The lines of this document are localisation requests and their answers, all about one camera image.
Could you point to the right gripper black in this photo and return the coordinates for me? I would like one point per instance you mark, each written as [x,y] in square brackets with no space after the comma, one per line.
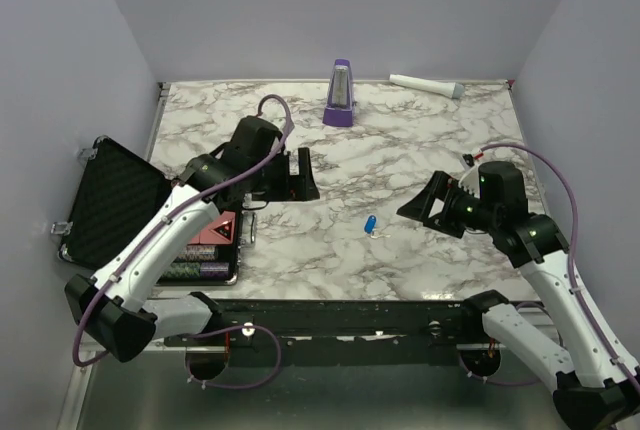
[419,206]

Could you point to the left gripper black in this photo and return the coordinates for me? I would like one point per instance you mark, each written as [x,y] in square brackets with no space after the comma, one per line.
[283,191]

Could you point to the blue key tag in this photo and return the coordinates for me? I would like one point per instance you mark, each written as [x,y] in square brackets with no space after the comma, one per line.
[370,225]

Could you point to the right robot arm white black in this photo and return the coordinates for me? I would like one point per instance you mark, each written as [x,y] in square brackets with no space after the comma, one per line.
[593,379]

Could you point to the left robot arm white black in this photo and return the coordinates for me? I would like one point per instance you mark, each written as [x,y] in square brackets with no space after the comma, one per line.
[150,245]

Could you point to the purple metronome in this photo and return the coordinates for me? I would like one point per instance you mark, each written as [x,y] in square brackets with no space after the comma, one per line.
[339,109]

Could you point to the white microphone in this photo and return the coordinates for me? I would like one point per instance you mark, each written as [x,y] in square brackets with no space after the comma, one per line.
[452,90]

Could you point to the black poker chip case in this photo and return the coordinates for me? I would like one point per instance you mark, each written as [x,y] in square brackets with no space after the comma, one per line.
[118,194]

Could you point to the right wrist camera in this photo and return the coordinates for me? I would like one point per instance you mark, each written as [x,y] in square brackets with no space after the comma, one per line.
[470,179]

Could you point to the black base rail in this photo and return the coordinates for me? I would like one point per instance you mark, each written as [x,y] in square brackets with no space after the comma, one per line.
[276,333]

